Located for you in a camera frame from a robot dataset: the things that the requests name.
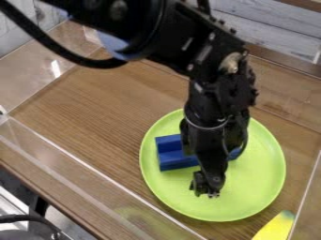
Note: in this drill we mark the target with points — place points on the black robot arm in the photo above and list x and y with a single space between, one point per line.
181 37

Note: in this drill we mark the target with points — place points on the green round plate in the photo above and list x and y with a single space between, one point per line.
255 177

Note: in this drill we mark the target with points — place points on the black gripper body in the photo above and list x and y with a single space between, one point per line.
217 114

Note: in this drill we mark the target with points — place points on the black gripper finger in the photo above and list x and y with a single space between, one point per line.
207 185

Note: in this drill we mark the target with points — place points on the yellow green object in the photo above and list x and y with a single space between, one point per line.
279 228

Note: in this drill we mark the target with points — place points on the black table clamp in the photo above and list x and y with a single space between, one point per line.
44 228

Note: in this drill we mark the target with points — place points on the blue plastic block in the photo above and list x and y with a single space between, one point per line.
173 153

